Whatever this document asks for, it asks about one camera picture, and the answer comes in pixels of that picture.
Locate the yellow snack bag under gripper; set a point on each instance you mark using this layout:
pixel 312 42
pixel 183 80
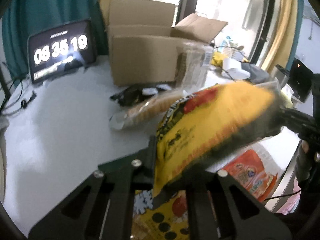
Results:
pixel 168 221

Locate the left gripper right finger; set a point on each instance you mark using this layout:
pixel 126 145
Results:
pixel 220 208

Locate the orange snack bag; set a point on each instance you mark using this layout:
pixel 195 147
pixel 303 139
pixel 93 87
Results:
pixel 249 171

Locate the clear wrapped cracker pack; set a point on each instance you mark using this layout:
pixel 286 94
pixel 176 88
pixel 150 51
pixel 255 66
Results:
pixel 193 63

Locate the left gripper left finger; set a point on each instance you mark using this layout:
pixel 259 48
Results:
pixel 101 207

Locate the tablet showing clock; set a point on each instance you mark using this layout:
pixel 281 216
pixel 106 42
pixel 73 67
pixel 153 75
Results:
pixel 56 51

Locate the yellow plastic bag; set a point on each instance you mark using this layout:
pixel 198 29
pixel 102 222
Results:
pixel 218 58

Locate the black snack packet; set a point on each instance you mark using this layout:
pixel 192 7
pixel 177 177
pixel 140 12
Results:
pixel 138 93

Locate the grey cloth pouch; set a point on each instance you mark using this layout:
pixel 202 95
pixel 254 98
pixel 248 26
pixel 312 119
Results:
pixel 257 75

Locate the white power adapter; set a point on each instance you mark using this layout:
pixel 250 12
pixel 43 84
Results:
pixel 232 69

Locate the large yellow chip bag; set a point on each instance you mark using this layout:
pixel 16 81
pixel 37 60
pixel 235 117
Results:
pixel 205 129

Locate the yellow curtain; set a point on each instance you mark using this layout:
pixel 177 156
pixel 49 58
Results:
pixel 281 47

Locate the clear biscuit sleeve pack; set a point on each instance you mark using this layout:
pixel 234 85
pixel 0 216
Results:
pixel 145 110

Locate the teal curtain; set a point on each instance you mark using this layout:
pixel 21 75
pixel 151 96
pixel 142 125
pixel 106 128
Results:
pixel 27 17

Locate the brown cardboard box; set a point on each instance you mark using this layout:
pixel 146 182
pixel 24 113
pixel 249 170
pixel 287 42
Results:
pixel 144 44

